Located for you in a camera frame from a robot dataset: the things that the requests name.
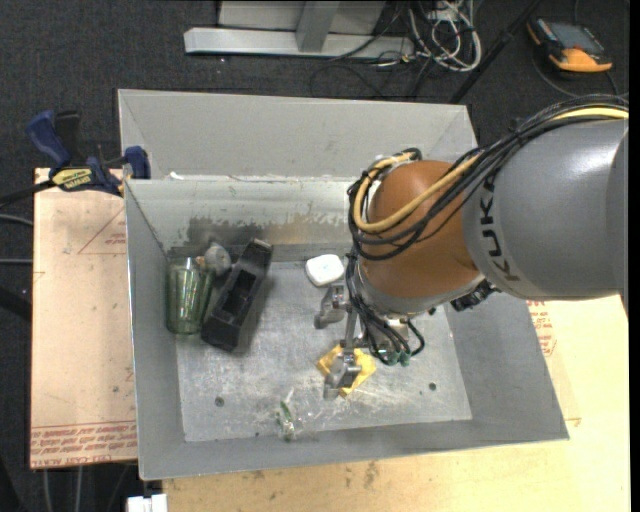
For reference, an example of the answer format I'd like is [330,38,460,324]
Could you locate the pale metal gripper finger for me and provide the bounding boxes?
[313,283,350,331]
[322,350,364,401]

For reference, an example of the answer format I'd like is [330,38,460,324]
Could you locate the small grey toy figure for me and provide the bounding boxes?
[195,241,233,277]

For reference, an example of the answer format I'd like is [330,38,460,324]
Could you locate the brown cardboard board, red print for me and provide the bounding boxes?
[29,167,139,471]

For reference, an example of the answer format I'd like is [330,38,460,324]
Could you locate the grey metal bin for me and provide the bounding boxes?
[117,88,571,482]

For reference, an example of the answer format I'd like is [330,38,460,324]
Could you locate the white rounded plastic case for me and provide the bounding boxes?
[305,253,347,288]

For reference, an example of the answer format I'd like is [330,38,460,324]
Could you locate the yellow sponge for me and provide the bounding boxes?
[315,342,378,399]

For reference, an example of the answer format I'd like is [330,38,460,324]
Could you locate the black tape dispenser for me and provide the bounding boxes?
[200,238,274,353]

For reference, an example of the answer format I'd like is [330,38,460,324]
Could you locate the clear plastic piece, green print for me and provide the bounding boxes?
[276,386,302,442]

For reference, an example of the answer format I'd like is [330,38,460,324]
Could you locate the clear green glass cup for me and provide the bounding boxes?
[165,256,217,336]

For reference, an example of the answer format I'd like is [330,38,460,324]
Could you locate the black cylinder on white bracket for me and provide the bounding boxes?
[449,279,497,313]

